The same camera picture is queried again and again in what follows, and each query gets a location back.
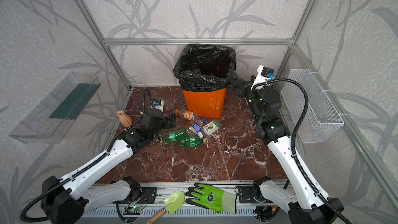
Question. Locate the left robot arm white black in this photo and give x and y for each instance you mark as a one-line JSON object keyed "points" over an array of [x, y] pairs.
{"points": [[73, 195]]}

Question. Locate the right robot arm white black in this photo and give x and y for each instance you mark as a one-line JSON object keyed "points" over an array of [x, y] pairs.
{"points": [[309, 203]]}

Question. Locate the white green lime drink bottle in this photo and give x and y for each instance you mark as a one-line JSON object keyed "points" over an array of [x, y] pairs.
{"points": [[211, 127]]}

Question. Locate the orange trash bin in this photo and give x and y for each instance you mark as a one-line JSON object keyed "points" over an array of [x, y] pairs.
{"points": [[206, 104]]}

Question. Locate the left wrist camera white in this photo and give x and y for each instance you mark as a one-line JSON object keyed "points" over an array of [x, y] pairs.
{"points": [[158, 103]]}

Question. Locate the green work glove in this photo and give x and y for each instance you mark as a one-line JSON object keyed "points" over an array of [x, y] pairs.
{"points": [[210, 197]]}

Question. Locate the blue label bottle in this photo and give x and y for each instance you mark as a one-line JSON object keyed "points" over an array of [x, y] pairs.
{"points": [[195, 128]]}

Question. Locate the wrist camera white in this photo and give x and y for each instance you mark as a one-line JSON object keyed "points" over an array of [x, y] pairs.
{"points": [[264, 74], [158, 103]]}

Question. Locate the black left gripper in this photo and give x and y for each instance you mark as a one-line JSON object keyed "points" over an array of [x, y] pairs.
{"points": [[169, 121]]}

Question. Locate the clear acrylic wall shelf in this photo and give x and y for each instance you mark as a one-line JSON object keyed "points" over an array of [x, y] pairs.
{"points": [[52, 118]]}

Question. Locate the light green garden trowel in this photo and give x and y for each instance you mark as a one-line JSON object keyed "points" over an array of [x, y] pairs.
{"points": [[172, 203]]}

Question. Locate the small circuit board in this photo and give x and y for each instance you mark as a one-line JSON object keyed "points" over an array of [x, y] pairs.
{"points": [[132, 210]]}

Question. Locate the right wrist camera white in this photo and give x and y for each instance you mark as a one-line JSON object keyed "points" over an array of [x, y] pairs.
{"points": [[264, 74]]}

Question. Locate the small green soda bottle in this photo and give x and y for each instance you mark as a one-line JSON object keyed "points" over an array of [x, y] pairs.
{"points": [[193, 141]]}

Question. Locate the orange cap bottle near bin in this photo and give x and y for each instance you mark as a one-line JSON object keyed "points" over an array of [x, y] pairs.
{"points": [[187, 114]]}

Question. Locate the white wire mesh basket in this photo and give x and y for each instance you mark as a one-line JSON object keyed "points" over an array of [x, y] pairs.
{"points": [[322, 118]]}

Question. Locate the peach ceramic vase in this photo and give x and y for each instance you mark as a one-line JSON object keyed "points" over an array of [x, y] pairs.
{"points": [[124, 119]]}

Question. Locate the dark green Sprite bottle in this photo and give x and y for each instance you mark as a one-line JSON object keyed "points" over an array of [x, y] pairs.
{"points": [[174, 136]]}

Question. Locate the black bin liner bag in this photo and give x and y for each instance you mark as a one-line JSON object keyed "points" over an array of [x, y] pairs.
{"points": [[205, 68]]}

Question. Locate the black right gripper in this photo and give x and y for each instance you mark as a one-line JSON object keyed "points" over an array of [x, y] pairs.
{"points": [[241, 86]]}

